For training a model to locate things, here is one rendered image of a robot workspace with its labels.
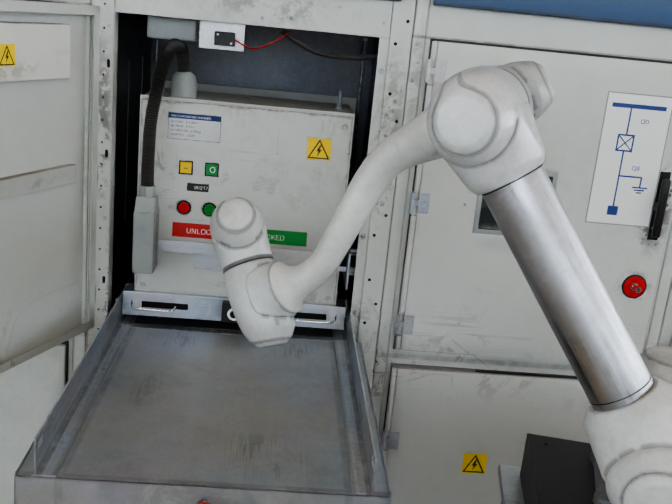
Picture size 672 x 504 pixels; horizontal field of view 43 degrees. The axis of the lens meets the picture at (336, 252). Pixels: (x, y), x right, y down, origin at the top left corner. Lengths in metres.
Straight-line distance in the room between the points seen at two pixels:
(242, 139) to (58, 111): 0.41
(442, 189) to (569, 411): 0.66
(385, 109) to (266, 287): 0.58
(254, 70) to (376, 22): 0.85
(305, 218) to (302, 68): 0.79
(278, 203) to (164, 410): 0.59
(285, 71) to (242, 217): 1.19
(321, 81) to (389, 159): 1.24
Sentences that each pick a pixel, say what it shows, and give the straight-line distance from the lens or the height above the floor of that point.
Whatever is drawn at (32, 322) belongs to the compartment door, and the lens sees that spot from 1.98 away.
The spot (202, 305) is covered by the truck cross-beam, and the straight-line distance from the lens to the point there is 2.10.
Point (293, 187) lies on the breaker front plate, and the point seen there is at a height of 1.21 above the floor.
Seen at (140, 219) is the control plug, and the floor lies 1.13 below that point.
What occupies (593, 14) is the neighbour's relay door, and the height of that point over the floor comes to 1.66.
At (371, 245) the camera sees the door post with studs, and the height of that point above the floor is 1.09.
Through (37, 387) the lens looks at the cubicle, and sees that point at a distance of 2.20.
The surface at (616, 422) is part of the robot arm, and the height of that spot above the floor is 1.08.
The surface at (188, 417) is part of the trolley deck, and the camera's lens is 1.69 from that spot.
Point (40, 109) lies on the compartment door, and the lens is 1.89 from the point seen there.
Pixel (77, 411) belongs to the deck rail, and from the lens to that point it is 1.71.
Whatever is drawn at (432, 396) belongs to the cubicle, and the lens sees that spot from 2.16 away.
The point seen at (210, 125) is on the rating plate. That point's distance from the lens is 2.01.
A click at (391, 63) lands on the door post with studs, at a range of 1.95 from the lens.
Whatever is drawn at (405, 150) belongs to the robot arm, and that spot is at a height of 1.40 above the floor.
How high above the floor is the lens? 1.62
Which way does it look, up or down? 16 degrees down
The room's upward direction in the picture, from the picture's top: 6 degrees clockwise
